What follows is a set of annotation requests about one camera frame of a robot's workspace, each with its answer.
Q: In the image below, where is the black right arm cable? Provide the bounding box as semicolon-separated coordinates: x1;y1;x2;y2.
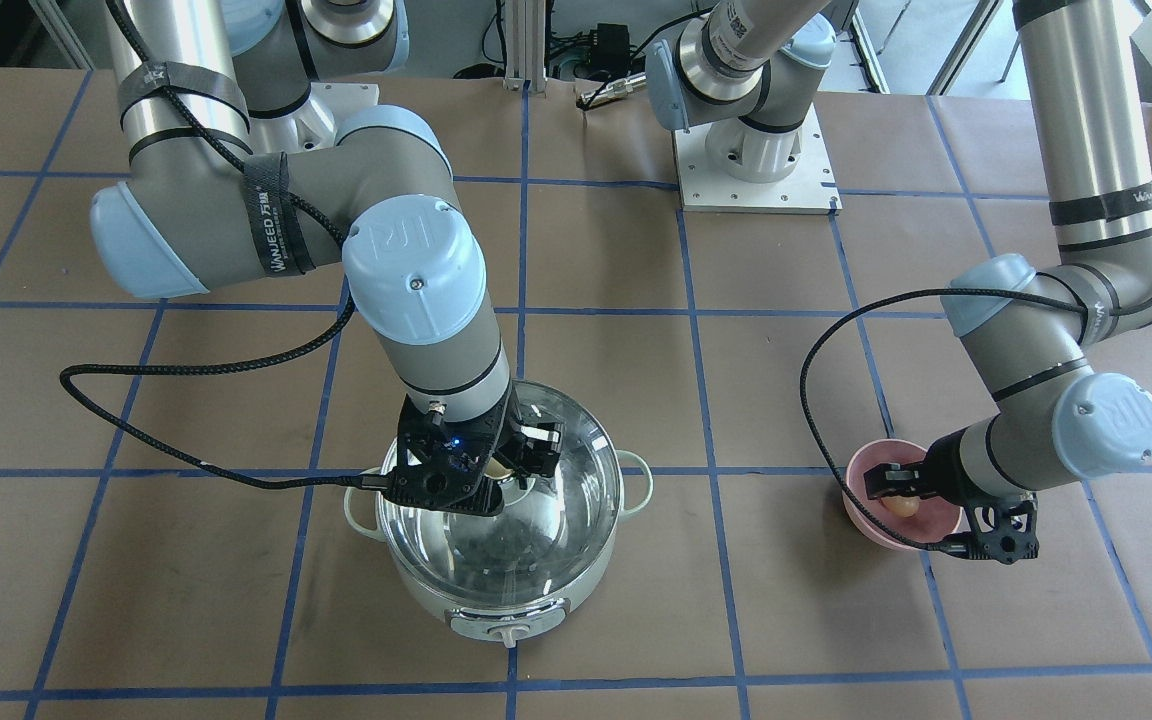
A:
60;0;407;491

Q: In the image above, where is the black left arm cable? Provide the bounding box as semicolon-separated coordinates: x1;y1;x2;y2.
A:
799;205;1152;546

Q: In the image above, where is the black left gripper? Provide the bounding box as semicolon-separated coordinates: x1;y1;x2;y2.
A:
863;420;1041;564

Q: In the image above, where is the brown egg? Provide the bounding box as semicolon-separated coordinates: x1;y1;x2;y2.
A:
881;495;922;518

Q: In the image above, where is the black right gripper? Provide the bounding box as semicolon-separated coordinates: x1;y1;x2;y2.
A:
382;386;564;518

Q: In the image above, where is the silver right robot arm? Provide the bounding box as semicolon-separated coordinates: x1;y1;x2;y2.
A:
60;1;562;516

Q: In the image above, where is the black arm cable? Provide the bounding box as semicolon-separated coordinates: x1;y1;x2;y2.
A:
60;0;407;491
799;205;1152;546

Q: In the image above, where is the pink bowl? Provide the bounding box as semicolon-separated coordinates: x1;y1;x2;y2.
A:
843;438;964;552

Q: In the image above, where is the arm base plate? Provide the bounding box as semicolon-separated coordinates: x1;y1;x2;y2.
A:
673;105;842;214
248;82;380;154

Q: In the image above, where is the aluminium frame post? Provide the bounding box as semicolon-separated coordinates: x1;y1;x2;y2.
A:
502;0;550;94

